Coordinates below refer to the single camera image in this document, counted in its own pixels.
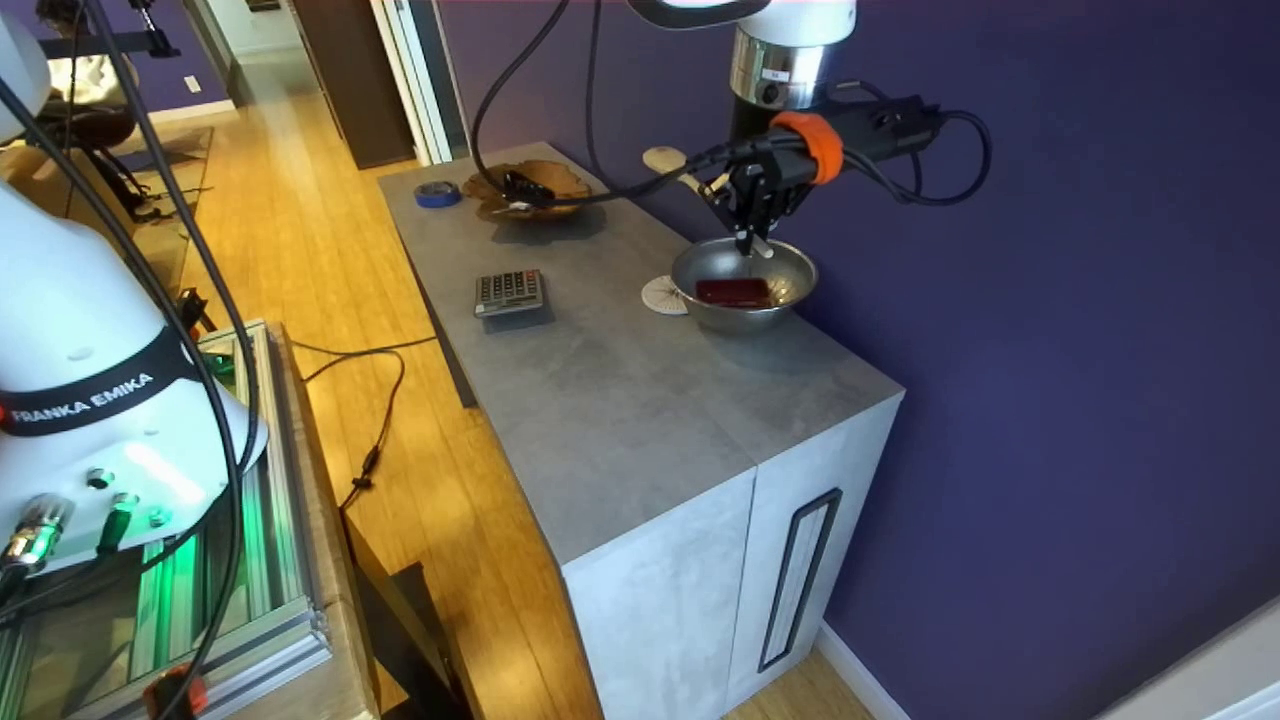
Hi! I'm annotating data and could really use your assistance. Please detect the light wooden cooking spoon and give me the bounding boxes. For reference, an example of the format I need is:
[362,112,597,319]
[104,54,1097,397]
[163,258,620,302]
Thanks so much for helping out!
[638,140,780,262]

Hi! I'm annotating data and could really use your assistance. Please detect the black cabinet door handle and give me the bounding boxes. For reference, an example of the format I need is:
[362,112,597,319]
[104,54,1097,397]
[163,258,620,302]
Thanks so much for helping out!
[751,485,846,676]

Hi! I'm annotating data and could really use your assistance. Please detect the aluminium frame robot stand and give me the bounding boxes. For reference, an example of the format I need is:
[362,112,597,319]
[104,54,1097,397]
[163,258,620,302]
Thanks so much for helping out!
[0,315,340,720]

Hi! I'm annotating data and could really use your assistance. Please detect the silver metal bowl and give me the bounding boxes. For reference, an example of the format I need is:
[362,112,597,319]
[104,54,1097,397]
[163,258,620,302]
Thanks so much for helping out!
[668,230,825,340]

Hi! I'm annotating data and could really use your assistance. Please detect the black object in wooden bowl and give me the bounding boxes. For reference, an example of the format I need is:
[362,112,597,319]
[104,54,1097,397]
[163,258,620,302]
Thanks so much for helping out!
[496,169,559,212]

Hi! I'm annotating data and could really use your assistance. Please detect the white door frame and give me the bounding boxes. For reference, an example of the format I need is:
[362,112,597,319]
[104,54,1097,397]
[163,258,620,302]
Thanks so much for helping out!
[362,0,470,169]

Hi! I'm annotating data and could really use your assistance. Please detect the dark brown door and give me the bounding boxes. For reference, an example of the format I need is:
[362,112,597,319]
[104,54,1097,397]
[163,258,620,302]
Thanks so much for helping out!
[286,0,419,171]

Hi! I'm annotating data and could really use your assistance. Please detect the grey concrete-look cabinet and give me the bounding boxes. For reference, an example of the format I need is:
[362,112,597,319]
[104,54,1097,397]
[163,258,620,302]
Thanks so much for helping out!
[377,135,911,720]

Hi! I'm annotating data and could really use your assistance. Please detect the grey calculator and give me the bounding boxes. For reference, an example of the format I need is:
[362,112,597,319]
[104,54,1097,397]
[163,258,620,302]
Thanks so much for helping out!
[470,268,557,331]

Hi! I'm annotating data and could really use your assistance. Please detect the blue tape roll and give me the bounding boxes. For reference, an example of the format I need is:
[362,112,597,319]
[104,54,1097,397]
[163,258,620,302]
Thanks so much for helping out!
[412,178,468,217]

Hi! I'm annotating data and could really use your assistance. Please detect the orange cable wrap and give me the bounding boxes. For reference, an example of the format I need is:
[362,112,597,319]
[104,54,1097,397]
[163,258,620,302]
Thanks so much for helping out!
[766,109,846,187]

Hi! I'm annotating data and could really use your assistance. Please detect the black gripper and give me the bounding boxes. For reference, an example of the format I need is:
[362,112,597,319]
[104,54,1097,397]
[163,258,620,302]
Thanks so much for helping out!
[698,126,820,262]

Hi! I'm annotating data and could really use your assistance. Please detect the thin black floor cable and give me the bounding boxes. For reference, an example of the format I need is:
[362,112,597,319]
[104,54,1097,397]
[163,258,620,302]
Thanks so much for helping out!
[285,331,447,518]

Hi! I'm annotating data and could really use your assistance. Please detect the orange clamp handle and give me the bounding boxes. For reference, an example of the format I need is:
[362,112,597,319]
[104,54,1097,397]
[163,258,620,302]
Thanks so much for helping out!
[140,666,213,720]

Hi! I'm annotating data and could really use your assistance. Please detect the dark red object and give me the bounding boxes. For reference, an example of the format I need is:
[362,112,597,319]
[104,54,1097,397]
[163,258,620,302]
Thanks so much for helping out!
[690,273,775,310]

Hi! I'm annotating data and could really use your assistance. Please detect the black stool with tan seat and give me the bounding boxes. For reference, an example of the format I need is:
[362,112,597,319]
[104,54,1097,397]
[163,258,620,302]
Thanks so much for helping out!
[0,0,182,228]

